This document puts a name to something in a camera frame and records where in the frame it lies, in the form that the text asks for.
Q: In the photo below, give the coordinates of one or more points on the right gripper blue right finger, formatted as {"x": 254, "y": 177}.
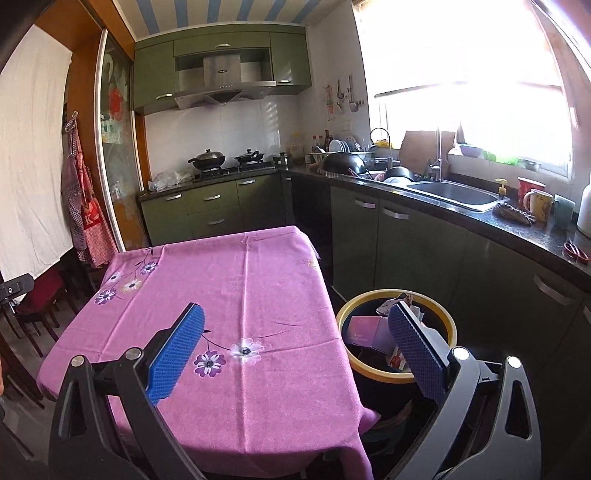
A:
{"x": 424, "y": 349}

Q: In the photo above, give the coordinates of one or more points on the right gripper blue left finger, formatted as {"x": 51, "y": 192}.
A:
{"x": 174, "y": 352}

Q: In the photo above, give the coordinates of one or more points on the purple cardboard box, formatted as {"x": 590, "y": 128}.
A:
{"x": 370, "y": 332}

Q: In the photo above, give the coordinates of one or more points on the yellow rimmed trash bin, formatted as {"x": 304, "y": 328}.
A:
{"x": 437, "y": 309}

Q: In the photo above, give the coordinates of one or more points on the steel kitchen sink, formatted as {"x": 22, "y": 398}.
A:
{"x": 457, "y": 194}

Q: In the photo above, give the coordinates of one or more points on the dark wooden chair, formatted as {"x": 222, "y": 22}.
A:
{"x": 37, "y": 306}

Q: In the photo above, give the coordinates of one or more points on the white hanging sheet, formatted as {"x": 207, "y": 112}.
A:
{"x": 34, "y": 232}

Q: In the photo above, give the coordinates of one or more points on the hanging red apron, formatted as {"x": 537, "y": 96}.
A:
{"x": 90, "y": 234}

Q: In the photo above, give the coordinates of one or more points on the pink floral tablecloth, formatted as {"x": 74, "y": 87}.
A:
{"x": 268, "y": 388}

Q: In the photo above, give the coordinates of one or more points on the dark dish rag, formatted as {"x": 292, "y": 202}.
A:
{"x": 514, "y": 214}

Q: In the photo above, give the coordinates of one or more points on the glass sliding door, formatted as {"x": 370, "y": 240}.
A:
{"x": 115, "y": 145}

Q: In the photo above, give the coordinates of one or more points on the red scissors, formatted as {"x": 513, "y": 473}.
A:
{"x": 574, "y": 253}

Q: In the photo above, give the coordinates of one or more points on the green lower cabinets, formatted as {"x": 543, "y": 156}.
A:
{"x": 235, "y": 203}

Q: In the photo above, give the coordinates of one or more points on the green cabinets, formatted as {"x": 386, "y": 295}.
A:
{"x": 154, "y": 69}
{"x": 235, "y": 203}

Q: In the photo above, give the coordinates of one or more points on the steel sink faucet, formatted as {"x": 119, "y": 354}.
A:
{"x": 436, "y": 166}

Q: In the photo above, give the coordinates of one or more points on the yellow mug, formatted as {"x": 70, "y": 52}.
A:
{"x": 538, "y": 203}

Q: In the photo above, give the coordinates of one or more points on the black wok with lid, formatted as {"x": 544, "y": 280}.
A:
{"x": 209, "y": 160}

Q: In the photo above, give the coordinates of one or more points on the red mug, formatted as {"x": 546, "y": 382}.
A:
{"x": 525, "y": 185}

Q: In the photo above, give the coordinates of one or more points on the teal cup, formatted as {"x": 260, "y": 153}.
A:
{"x": 563, "y": 211}

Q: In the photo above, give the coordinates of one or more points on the white electric kettle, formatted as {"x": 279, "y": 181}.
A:
{"x": 584, "y": 214}

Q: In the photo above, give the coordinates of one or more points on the small black pot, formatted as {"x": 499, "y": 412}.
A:
{"x": 250, "y": 157}

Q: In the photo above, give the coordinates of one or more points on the wooden cutting board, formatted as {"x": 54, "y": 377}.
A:
{"x": 419, "y": 147}

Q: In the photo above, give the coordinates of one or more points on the large black pan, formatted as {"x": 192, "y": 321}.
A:
{"x": 343, "y": 163}

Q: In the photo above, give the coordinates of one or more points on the green upper cabinets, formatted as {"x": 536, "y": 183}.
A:
{"x": 154, "y": 69}

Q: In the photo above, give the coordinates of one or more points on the steel range hood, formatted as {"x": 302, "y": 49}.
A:
{"x": 223, "y": 77}

